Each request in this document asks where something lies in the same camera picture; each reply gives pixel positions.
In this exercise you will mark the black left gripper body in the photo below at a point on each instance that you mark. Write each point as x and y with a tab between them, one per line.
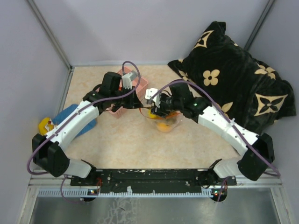
126	101

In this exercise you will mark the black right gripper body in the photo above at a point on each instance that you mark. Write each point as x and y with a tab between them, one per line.
167	104

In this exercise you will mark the clear zip top bag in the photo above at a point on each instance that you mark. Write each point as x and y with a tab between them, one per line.
173	119

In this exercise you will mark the pink plastic basket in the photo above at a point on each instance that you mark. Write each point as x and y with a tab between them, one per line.
116	110

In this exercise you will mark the orange peach fruit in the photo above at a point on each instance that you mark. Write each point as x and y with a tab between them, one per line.
163	127

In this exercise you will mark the yellow lemon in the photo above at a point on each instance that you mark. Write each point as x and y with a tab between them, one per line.
151	116

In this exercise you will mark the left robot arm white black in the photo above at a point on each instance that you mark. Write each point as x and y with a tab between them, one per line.
49	149

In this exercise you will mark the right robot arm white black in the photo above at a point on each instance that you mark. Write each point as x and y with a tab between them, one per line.
256	152

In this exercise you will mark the blue cloth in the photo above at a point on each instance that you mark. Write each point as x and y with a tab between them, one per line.
66	112

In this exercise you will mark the black floral pillow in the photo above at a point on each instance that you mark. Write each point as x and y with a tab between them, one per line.
246	89

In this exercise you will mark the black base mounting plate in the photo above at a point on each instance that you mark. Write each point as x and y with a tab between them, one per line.
151	180

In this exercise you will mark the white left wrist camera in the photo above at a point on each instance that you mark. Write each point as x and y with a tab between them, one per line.
127	80

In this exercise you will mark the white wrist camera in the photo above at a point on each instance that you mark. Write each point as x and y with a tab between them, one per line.
152	97
127	80

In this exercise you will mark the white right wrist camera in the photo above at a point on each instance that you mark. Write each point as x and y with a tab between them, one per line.
152	97

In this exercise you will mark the aluminium frame rail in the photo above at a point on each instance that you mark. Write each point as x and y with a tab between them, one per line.
48	181

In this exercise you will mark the white slotted cable duct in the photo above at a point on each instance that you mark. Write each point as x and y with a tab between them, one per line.
90	193

